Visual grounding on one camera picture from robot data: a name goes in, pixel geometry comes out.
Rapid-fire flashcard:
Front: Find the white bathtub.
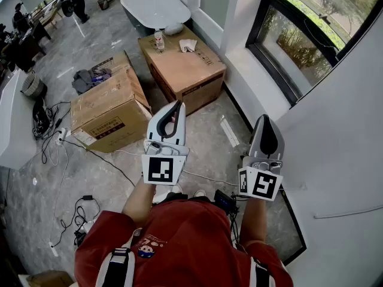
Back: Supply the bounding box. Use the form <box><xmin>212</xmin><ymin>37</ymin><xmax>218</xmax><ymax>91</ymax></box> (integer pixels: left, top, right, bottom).
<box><xmin>120</xmin><ymin>0</ymin><xmax>192</xmax><ymax>37</ymax></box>

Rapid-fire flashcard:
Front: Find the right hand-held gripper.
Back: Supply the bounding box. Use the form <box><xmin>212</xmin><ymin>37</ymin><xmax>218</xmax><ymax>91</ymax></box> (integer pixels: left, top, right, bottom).
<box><xmin>238</xmin><ymin>114</ymin><xmax>285</xmax><ymax>202</ymax></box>

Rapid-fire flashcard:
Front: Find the person's right forearm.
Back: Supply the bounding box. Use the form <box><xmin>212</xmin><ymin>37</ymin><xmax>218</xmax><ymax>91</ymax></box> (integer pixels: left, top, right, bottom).
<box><xmin>239</xmin><ymin>196</ymin><xmax>268</xmax><ymax>248</ymax></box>

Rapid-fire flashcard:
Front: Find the clear plastic bottle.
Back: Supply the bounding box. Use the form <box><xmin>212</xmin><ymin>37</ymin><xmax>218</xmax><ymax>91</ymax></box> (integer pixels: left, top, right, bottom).
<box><xmin>154</xmin><ymin>29</ymin><xmax>166</xmax><ymax>51</ymax></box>

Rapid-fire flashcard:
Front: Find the white cabinet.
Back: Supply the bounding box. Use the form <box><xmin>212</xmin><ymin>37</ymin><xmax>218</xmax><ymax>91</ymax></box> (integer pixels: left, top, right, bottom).
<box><xmin>0</xmin><ymin>69</ymin><xmax>38</xmax><ymax>170</ymax></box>

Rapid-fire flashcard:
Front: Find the dark cluttered desk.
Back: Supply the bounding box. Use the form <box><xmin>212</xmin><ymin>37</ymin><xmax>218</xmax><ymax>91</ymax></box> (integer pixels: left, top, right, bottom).
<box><xmin>0</xmin><ymin>16</ymin><xmax>51</xmax><ymax>74</ymax></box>

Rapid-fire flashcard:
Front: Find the dark-framed awning window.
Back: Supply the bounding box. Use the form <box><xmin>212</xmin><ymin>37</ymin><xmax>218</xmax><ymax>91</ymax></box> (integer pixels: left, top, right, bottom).
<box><xmin>269</xmin><ymin>0</ymin><xmax>383</xmax><ymax>68</ymax></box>

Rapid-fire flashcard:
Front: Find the person's left white shoe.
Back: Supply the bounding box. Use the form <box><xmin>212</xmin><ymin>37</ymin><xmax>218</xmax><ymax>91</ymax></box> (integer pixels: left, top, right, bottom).
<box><xmin>152</xmin><ymin>184</ymin><xmax>183</xmax><ymax>204</ymax></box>

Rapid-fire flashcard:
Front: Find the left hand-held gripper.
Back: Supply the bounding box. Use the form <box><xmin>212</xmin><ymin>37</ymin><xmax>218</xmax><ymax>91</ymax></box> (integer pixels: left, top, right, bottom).
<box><xmin>141</xmin><ymin>100</ymin><xmax>190</xmax><ymax>186</ymax></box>

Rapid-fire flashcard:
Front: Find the crumpled white cloth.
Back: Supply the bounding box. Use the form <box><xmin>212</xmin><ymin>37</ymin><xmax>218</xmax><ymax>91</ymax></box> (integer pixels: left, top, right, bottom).
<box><xmin>178</xmin><ymin>39</ymin><xmax>198</xmax><ymax>53</ymax></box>

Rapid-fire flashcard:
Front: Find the woven basket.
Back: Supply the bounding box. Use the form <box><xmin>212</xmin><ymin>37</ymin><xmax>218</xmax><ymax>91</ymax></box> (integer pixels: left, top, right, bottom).
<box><xmin>20</xmin><ymin>72</ymin><xmax>48</xmax><ymax>99</ymax></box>

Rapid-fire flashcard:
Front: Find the black window frame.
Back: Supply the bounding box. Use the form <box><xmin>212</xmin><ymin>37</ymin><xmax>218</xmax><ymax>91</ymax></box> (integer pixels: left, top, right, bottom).
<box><xmin>245</xmin><ymin>0</ymin><xmax>383</xmax><ymax>107</ymax></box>

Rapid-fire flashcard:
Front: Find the small brown box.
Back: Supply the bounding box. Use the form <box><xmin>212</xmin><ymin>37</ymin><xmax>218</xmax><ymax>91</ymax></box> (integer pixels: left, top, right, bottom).
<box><xmin>26</xmin><ymin>270</ymin><xmax>74</xmax><ymax>287</ymax></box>

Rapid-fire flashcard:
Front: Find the person's red shirt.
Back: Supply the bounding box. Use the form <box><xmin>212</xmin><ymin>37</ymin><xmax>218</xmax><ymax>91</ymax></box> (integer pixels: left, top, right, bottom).
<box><xmin>74</xmin><ymin>199</ymin><xmax>294</xmax><ymax>287</ymax></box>

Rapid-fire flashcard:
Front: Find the grey clothes pile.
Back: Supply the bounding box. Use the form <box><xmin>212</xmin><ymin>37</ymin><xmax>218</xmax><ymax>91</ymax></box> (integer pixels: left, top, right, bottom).
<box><xmin>71</xmin><ymin>68</ymin><xmax>112</xmax><ymax>95</ymax></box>

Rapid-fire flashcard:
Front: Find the black waist device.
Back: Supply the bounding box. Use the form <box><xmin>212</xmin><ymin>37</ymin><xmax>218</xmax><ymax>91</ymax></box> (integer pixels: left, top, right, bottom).
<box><xmin>214</xmin><ymin>189</ymin><xmax>239</xmax><ymax>215</ymax></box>

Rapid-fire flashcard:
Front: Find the open cardboard box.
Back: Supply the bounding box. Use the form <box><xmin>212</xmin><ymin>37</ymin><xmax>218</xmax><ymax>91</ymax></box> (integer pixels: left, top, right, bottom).
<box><xmin>70</xmin><ymin>51</ymin><xmax>153</xmax><ymax>154</ymax></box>

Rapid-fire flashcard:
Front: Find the closed cardboard box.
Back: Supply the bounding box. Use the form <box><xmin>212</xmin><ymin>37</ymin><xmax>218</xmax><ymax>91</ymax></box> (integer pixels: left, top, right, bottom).
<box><xmin>138</xmin><ymin>25</ymin><xmax>227</xmax><ymax>116</ymax></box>

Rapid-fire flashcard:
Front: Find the black white shoulder strap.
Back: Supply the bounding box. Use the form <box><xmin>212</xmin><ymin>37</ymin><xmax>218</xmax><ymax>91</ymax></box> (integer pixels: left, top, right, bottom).
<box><xmin>95</xmin><ymin>228</ymin><xmax>143</xmax><ymax>287</ymax></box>
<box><xmin>250</xmin><ymin>257</ymin><xmax>276</xmax><ymax>287</ymax></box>

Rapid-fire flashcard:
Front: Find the person's left forearm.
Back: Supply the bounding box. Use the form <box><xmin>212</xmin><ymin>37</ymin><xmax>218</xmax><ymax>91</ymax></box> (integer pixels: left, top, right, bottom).
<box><xmin>121</xmin><ymin>176</ymin><xmax>156</xmax><ymax>230</ymax></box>

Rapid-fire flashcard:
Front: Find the black cable bundle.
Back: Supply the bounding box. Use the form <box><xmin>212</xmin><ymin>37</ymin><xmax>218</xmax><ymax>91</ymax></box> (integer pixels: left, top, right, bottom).
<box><xmin>32</xmin><ymin>99</ymin><xmax>71</xmax><ymax>140</ymax></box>

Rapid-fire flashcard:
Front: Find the grey rounded pouch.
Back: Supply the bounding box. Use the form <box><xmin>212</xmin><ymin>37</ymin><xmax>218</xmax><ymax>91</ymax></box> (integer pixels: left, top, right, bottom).
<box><xmin>163</xmin><ymin>22</ymin><xmax>184</xmax><ymax>36</ymax></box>

